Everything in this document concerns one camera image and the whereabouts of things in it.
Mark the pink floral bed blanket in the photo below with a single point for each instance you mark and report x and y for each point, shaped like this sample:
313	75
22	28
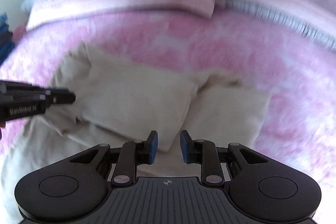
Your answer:
300	125

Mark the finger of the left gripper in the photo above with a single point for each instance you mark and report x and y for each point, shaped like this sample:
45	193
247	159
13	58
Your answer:
56	96

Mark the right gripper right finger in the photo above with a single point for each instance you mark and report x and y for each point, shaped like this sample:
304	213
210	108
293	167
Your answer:
203	153

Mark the cream white garment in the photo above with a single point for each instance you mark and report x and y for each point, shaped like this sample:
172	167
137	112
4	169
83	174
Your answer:
118	101

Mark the stack of folded blue clothes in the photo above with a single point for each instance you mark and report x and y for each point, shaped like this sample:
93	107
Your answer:
6	39

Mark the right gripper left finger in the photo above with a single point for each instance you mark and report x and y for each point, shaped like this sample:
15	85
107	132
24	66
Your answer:
133	154

